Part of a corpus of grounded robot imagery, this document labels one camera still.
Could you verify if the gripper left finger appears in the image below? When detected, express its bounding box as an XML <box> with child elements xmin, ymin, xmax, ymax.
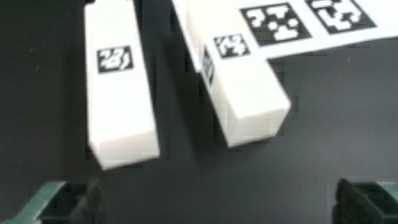
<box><xmin>10</xmin><ymin>180</ymin><xmax>104</xmax><ymax>224</ymax></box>

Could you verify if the fiducial marker base plate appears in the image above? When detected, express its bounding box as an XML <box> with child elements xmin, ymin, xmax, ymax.
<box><xmin>239</xmin><ymin>0</ymin><xmax>398</xmax><ymax>59</ymax></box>

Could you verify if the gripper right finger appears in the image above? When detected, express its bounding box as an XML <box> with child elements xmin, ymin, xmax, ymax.
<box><xmin>333</xmin><ymin>179</ymin><xmax>398</xmax><ymax>224</ymax></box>

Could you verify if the white desk leg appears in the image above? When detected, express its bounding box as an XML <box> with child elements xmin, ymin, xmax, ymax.
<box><xmin>170</xmin><ymin>0</ymin><xmax>291</xmax><ymax>147</ymax></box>
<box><xmin>83</xmin><ymin>0</ymin><xmax>159</xmax><ymax>170</ymax></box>

